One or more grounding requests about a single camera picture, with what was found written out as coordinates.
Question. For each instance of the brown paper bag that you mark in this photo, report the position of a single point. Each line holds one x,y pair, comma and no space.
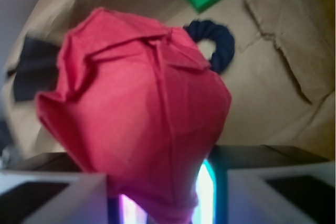
281,78

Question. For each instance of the black tape top left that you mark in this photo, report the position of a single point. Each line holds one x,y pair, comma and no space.
36,69

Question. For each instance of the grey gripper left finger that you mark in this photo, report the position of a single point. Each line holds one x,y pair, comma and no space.
53,197

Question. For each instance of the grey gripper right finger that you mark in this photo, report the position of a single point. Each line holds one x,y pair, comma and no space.
292,194

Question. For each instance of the red paper ball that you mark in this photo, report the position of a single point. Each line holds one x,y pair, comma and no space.
137,101

